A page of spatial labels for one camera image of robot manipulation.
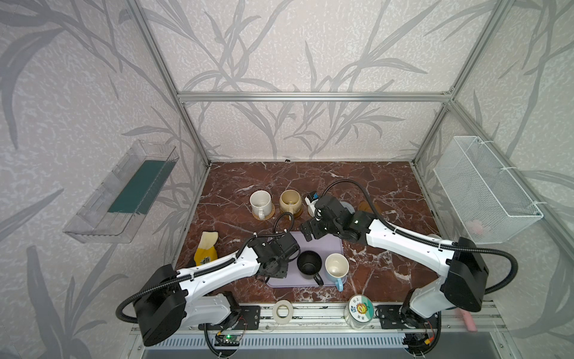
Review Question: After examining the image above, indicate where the black mug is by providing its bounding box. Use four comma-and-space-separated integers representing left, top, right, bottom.
297, 251, 324, 287

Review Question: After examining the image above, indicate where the beige mug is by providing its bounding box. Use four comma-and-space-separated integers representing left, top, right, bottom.
280, 189, 303, 213

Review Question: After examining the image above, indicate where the white mug blue handle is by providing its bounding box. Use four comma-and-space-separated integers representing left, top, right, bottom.
324, 253, 350, 292

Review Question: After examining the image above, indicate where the grey round coaster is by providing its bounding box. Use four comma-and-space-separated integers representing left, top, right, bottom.
341, 201, 355, 214

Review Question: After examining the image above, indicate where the amber brown coaster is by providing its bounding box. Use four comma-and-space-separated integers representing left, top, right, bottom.
357, 201, 381, 213

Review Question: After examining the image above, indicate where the brown wooden coaster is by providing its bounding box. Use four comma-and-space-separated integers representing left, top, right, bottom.
288, 207, 304, 218

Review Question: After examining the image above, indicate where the woven cork coaster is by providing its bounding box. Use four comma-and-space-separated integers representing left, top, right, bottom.
252, 206, 276, 221

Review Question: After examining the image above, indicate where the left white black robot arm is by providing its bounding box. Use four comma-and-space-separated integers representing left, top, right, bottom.
115, 232, 300, 346

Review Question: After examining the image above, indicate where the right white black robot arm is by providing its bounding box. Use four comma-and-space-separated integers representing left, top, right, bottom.
300, 194, 519, 325

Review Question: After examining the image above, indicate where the lavender plastic tray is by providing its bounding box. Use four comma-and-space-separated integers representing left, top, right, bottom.
267, 232, 350, 292

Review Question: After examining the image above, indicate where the white tape roll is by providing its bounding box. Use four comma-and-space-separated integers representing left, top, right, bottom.
272, 300, 294, 325

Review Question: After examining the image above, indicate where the yellow work glove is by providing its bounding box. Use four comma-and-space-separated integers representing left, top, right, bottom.
194, 231, 219, 266

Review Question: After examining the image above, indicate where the round lidded container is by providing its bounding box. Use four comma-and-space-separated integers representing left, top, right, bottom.
344, 295, 375, 329

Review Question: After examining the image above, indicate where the pink object in basket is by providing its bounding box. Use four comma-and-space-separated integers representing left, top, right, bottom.
465, 220, 485, 236

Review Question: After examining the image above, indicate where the pink purple spatula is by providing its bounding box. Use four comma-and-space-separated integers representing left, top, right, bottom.
457, 308, 478, 332

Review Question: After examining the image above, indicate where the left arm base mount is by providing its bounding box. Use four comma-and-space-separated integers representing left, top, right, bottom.
207, 305, 262, 331

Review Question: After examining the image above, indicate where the aluminium front rail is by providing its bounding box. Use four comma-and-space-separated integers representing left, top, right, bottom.
129, 301, 508, 335

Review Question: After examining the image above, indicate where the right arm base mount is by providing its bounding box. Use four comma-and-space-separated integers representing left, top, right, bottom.
375, 305, 441, 331

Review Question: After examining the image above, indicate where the white wire mesh basket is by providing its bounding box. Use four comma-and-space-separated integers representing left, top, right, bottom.
434, 136, 544, 245

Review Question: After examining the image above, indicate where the clear plastic wall bin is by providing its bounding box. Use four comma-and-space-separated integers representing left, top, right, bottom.
63, 140, 179, 244

